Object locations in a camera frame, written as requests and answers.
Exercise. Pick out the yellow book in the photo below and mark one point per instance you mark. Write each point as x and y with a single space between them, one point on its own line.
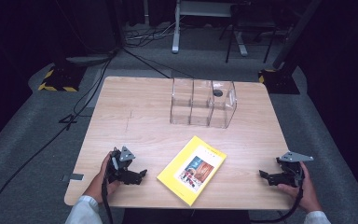
192 171

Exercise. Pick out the black stand base striped edge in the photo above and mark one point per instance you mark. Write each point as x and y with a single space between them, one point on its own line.
279 82
60 79

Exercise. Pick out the black chair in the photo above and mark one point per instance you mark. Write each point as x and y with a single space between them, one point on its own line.
251 21

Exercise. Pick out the white desk frame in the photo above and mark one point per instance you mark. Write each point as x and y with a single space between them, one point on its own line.
199 9

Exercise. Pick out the person's right hand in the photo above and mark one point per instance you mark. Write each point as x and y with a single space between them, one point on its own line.
307 193

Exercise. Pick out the grey tape piece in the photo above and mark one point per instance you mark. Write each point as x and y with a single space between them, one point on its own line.
74 177

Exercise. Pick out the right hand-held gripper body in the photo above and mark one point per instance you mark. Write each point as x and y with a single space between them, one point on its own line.
290 169

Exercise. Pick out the clear acrylic book organizer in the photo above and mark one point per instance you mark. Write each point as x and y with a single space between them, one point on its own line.
202 104

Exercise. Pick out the person's left hand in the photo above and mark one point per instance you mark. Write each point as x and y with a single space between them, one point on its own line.
98 183

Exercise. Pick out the slanted grey metal pole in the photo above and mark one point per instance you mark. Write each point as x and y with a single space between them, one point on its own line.
295 32

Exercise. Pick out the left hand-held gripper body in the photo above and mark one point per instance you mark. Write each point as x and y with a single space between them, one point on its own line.
117 161

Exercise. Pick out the black round table grommet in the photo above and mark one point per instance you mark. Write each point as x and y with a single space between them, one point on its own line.
217 92

